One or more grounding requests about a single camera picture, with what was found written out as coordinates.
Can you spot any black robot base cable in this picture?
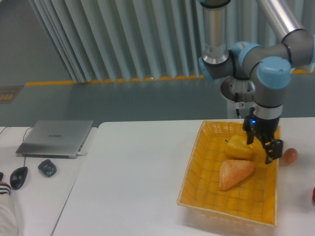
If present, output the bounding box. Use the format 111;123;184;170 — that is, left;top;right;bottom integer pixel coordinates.
234;92;241;119

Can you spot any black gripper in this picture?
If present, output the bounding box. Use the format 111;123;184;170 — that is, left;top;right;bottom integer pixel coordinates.
243;108;283;164

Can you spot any black mouse cable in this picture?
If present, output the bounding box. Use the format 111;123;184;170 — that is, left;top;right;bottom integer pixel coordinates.
0;126;33;168

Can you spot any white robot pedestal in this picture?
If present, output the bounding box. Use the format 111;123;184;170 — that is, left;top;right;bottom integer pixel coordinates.
220;76;255;119

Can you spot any yellow woven basket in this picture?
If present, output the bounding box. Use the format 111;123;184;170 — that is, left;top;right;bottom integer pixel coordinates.
177;120;278;226

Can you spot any person forearm striped sleeve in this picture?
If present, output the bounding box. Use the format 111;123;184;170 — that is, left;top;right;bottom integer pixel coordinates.
0;173;19;236

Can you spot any black computer mouse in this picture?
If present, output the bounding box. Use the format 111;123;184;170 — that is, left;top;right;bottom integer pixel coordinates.
10;166;28;190

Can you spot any brown egg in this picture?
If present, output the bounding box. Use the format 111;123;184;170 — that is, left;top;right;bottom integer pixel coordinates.
283;148;298;164

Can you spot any silver closed laptop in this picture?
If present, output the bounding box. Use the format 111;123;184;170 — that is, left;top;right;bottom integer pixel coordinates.
16;120;93;159

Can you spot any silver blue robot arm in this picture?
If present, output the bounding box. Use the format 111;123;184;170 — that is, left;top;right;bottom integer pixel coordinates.
199;0;315;164

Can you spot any red object at edge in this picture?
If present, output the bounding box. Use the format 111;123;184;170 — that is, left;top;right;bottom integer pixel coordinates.
312;187;315;202

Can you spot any yellow bell pepper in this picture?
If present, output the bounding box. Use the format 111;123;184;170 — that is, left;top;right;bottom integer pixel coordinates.
225;135;253;159

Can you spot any triangular toasted bread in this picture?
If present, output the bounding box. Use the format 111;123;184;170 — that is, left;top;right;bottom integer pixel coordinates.
219;160;254;191

